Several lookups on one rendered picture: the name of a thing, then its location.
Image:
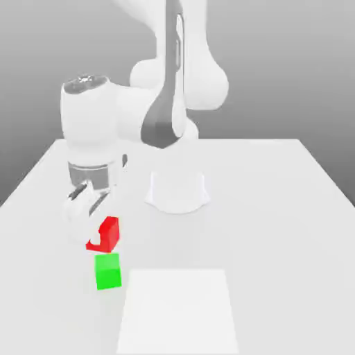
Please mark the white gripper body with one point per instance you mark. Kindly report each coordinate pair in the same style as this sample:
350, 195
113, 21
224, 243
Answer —
83, 202

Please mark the small red cube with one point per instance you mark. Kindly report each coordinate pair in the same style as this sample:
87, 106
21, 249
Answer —
111, 233

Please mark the small green cube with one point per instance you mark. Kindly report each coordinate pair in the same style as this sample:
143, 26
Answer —
108, 273

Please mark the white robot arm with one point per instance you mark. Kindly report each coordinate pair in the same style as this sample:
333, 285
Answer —
91, 119

